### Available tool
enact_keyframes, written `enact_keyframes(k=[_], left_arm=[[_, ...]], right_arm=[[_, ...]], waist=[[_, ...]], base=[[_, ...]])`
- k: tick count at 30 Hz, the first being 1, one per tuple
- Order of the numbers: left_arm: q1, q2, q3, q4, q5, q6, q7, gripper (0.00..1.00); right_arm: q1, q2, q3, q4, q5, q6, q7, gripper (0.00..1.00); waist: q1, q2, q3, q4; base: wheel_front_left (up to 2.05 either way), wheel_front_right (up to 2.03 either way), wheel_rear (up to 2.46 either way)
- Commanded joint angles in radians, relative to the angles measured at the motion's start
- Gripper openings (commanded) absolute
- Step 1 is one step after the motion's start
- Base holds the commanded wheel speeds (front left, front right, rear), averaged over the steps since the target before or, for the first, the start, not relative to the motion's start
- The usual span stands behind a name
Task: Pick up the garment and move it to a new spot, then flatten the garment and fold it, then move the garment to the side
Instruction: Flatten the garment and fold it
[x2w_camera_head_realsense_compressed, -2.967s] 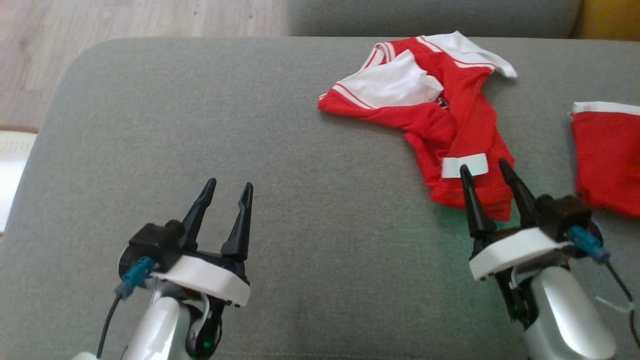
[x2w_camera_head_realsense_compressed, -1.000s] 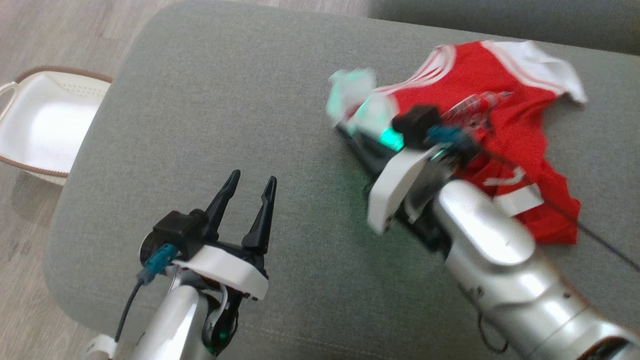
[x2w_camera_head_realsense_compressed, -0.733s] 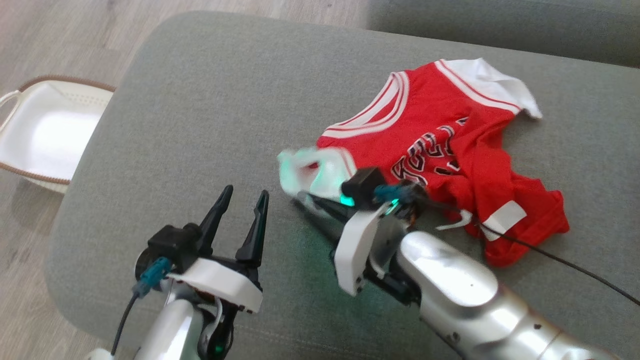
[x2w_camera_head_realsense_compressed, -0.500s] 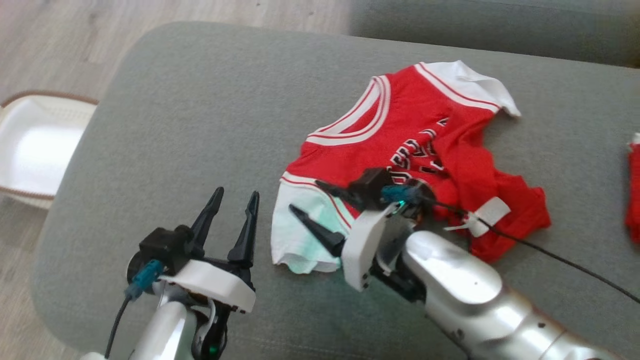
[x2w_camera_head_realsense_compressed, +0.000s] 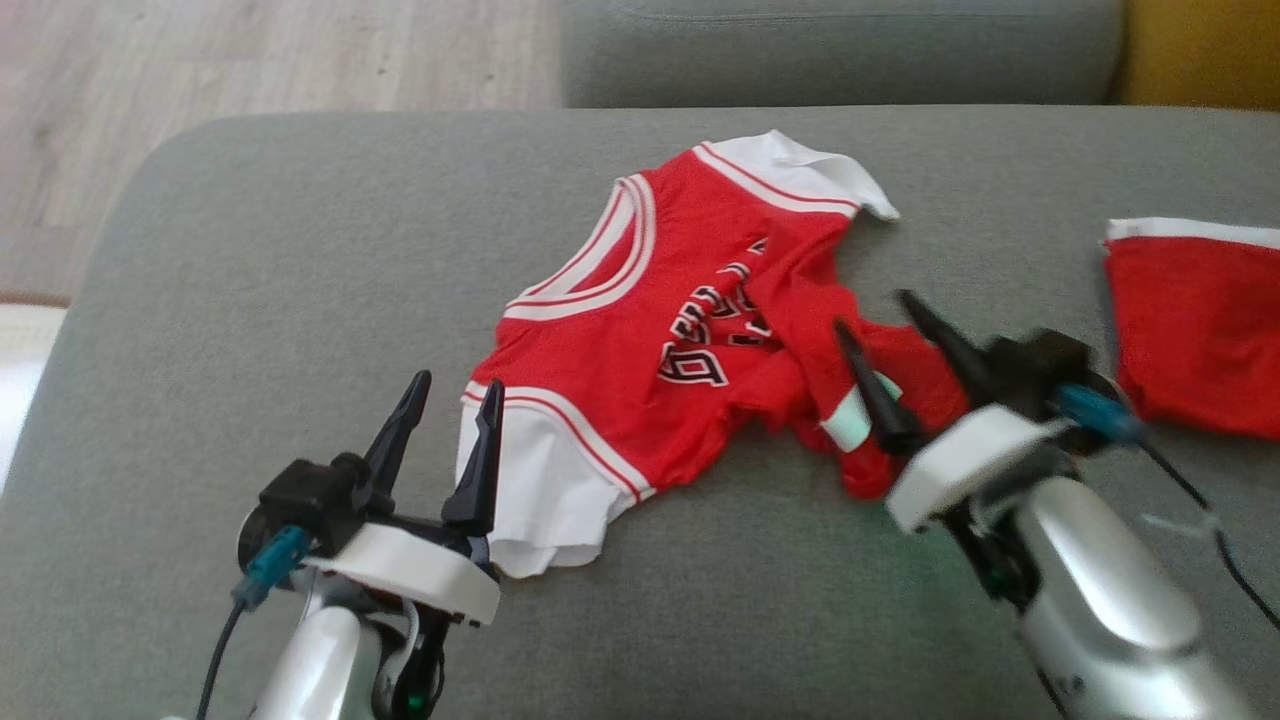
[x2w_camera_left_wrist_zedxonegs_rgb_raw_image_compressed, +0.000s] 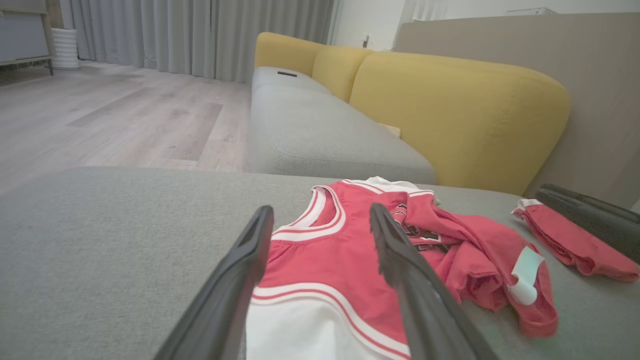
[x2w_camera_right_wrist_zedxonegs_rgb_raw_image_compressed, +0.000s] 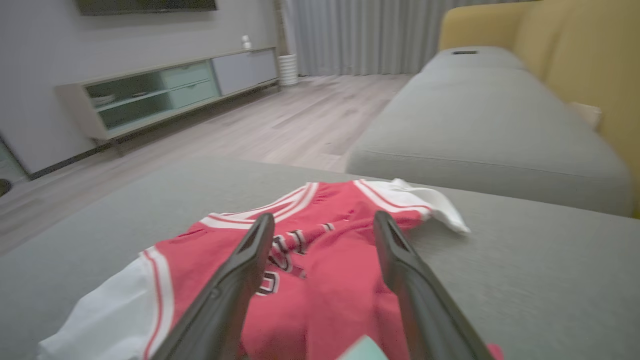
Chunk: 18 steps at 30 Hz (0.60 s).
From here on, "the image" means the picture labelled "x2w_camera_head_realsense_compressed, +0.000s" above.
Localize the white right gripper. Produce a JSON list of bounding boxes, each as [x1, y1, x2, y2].
[[834, 290, 1073, 614]]

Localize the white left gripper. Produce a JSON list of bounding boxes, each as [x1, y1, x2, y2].
[[303, 370, 505, 629]]

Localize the red jersey with white sleeves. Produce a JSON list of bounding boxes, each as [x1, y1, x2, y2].
[[455, 130, 971, 579]]

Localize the red shorts with white waistband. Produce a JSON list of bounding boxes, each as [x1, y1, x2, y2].
[[1102, 217, 1280, 441]]

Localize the grey sofa seat cushion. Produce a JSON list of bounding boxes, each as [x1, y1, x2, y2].
[[0, 105, 1280, 720]]

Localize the grey sofa backrest cushion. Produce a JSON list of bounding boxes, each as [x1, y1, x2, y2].
[[558, 0, 1126, 109]]

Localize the white floor rug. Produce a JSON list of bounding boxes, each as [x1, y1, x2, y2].
[[0, 303, 69, 493]]

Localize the yellow sofa backrest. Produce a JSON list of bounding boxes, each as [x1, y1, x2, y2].
[[1110, 0, 1280, 111]]

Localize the black cable with blue plug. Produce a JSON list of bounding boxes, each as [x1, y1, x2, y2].
[[1055, 383, 1280, 633]]

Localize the white cable label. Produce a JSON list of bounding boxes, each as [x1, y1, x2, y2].
[[1145, 510, 1223, 536]]

